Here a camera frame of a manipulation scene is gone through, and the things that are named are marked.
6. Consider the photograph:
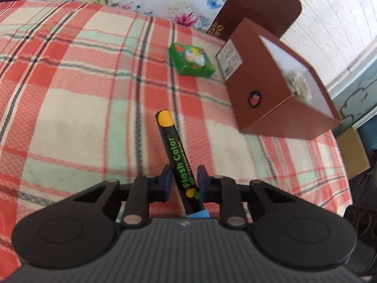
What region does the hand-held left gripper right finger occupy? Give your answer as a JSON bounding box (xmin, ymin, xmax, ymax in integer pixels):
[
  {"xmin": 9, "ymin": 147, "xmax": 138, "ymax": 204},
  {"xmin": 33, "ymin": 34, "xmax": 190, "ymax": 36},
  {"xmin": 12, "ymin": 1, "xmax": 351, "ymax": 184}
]
[{"xmin": 197, "ymin": 166, "xmax": 295, "ymax": 228}]

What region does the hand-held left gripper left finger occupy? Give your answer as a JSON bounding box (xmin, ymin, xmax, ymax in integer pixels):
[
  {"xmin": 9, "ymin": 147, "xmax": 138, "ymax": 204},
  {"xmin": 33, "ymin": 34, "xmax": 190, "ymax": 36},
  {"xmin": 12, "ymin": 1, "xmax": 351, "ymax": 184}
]
[{"xmin": 74, "ymin": 165, "xmax": 172, "ymax": 228}]

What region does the black marker with orange cap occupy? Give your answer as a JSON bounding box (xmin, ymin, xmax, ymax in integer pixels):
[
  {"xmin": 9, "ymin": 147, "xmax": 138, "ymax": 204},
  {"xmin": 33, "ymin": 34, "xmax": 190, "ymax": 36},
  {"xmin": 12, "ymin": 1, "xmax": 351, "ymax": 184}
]
[{"xmin": 155, "ymin": 110, "xmax": 210, "ymax": 219}]

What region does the brown cardboard box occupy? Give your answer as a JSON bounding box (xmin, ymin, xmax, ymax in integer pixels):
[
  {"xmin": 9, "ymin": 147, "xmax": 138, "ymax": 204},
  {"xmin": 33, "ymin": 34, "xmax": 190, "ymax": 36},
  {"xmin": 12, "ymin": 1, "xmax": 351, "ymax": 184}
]
[{"xmin": 216, "ymin": 18, "xmax": 343, "ymax": 140}]

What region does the small green printed box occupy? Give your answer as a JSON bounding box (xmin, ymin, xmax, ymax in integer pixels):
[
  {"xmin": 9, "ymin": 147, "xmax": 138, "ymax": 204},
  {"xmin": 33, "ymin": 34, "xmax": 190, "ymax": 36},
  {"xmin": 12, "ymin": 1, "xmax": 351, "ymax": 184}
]
[{"xmin": 168, "ymin": 42, "xmax": 216, "ymax": 78}]

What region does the plaid blanket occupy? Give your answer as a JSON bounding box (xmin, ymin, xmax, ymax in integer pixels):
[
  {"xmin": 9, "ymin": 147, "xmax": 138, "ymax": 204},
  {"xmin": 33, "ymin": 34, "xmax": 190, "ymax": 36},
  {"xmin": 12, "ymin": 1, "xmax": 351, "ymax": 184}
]
[{"xmin": 0, "ymin": 0, "xmax": 354, "ymax": 273}]

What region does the tan cardboard box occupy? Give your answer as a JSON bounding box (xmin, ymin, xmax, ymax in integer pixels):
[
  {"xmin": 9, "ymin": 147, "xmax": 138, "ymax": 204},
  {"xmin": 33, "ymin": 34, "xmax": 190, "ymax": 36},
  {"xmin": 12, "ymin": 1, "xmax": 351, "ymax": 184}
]
[{"xmin": 335, "ymin": 127, "xmax": 371, "ymax": 180}]

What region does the black object with round holes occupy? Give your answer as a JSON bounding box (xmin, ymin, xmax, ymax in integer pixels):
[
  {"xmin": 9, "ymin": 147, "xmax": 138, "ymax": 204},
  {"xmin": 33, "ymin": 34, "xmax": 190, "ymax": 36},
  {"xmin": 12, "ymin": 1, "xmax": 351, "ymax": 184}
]
[{"xmin": 342, "ymin": 205, "xmax": 377, "ymax": 283}]

